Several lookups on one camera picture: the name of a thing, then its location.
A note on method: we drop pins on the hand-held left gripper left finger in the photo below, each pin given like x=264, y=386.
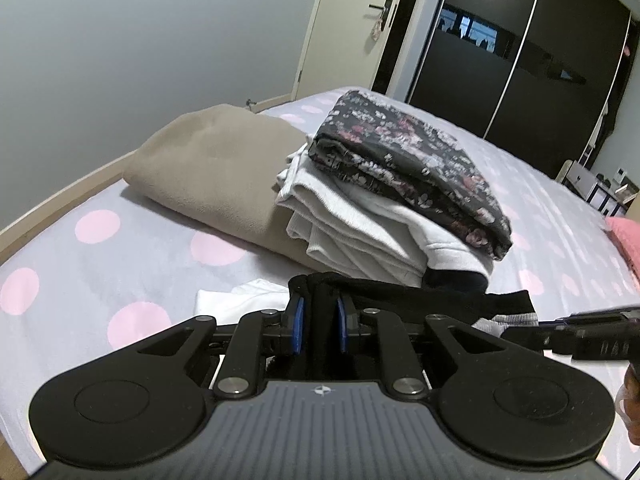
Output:
x=298, y=325

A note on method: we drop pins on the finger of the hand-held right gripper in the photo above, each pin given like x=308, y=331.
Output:
x=575, y=342
x=600, y=316

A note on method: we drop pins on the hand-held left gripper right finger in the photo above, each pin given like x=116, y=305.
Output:
x=342, y=325

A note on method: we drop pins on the black and grey raglan shirt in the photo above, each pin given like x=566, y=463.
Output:
x=400, y=300

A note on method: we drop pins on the person's right hand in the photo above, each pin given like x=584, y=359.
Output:
x=631, y=385

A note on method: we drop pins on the cream ribbed folded garment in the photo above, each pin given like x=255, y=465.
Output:
x=350, y=260

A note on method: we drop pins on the folded white t-shirt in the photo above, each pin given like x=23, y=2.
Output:
x=235, y=302

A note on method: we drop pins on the pink pillow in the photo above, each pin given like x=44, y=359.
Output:
x=627, y=240

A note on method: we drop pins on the folded white sweatshirt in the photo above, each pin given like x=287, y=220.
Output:
x=360, y=220

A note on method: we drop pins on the dark navy folded garment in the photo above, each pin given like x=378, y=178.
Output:
x=455, y=282

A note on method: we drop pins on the white nightstand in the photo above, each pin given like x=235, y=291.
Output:
x=575, y=175

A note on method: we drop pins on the dark floral folded garment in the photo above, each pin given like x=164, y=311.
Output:
x=400, y=160

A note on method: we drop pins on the beige folded blanket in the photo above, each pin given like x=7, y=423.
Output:
x=210, y=170

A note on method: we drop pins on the grey bed with pink dots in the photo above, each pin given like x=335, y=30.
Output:
x=75, y=270

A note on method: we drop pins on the black sliding wardrobe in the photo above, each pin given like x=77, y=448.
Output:
x=530, y=85

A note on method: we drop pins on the cream door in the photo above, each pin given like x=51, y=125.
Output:
x=340, y=35

